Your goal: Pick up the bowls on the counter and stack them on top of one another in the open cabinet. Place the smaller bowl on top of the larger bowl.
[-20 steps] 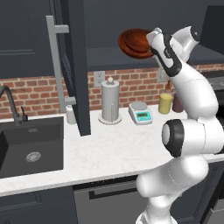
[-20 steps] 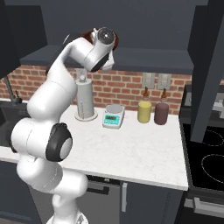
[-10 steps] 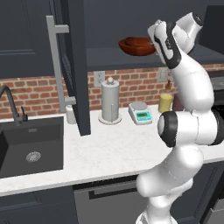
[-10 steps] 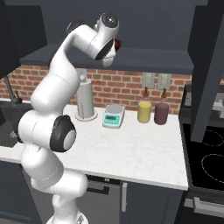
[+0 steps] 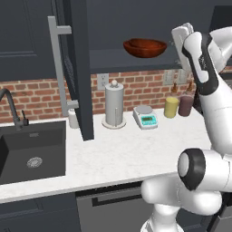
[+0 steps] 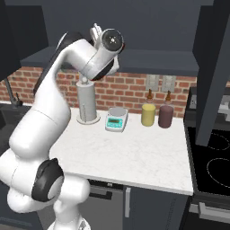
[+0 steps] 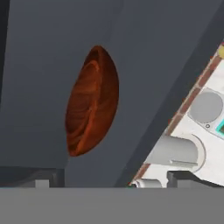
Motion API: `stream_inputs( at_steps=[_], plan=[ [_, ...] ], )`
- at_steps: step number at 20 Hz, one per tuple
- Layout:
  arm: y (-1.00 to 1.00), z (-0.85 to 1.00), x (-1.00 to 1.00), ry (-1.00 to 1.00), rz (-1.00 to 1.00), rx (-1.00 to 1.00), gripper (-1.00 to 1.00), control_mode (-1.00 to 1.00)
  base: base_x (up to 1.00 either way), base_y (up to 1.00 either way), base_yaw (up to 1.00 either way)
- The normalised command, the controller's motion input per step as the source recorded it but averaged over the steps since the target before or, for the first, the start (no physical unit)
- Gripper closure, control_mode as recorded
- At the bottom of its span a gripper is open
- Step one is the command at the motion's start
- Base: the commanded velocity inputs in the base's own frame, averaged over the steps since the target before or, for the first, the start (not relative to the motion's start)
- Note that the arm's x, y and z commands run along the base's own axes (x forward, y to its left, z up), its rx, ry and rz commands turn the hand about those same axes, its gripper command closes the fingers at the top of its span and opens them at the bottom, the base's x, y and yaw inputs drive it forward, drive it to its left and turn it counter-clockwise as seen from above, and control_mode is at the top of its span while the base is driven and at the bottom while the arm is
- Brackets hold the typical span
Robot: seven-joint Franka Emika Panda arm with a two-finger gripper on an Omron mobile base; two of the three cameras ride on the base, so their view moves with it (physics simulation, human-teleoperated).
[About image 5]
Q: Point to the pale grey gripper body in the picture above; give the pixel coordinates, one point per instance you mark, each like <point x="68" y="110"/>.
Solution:
<point x="178" y="35"/>

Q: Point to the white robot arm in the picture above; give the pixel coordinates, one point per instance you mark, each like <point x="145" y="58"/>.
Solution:
<point x="217" y="120"/>

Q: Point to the brown wooden bowl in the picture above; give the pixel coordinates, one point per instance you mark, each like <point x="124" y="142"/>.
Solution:
<point x="145" y="48"/>

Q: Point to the dark open cabinet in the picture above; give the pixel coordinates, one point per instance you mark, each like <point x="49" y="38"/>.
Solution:
<point x="120" y="64"/>

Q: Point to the dark open cabinet door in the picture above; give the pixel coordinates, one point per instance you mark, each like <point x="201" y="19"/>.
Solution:
<point x="81" y="75"/>

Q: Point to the dark closed cabinet door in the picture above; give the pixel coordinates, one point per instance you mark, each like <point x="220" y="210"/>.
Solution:
<point x="27" y="39"/>

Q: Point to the dark lower cabinet door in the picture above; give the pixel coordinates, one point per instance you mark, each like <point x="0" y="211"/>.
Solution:
<point x="39" y="214"/>

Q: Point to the small brown bottle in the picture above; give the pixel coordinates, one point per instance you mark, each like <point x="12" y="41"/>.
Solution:
<point x="174" y="88"/>
<point x="190" y="87"/>

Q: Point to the maroon jar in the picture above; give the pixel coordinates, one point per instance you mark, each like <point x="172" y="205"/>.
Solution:
<point x="185" y="105"/>

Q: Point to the yellow jar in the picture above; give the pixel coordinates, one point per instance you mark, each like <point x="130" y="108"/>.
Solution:
<point x="171" y="107"/>

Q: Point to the white teal kitchen scale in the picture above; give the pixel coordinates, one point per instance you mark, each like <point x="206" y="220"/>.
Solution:
<point x="145" y="118"/>

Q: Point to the white paper towel holder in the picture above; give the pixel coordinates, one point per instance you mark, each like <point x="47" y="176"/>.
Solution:
<point x="114" y="102"/>

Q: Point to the small white container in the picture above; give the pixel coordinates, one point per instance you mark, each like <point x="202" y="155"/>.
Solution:
<point x="73" y="119"/>

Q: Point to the black tap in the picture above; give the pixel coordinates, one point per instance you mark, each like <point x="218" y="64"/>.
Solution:
<point x="12" y="105"/>

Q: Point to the black sink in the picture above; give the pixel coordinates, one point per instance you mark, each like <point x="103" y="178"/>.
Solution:
<point x="33" y="151"/>

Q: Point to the grey dishwasher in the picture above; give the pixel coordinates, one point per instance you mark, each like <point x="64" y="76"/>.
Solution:
<point x="114" y="214"/>

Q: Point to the white wall outlet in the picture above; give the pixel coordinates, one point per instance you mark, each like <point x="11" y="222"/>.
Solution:
<point x="103" y="81"/>
<point x="181" y="76"/>
<point x="168" y="77"/>

